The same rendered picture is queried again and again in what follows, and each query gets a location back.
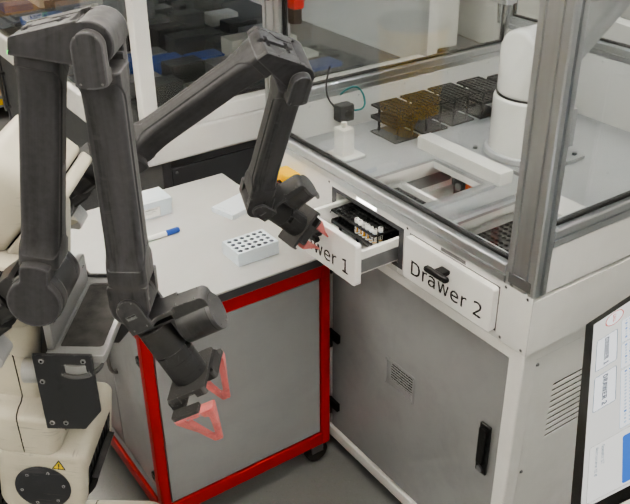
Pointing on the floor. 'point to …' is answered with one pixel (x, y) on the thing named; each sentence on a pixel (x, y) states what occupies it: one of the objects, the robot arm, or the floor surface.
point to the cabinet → (448, 399)
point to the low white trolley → (283, 316)
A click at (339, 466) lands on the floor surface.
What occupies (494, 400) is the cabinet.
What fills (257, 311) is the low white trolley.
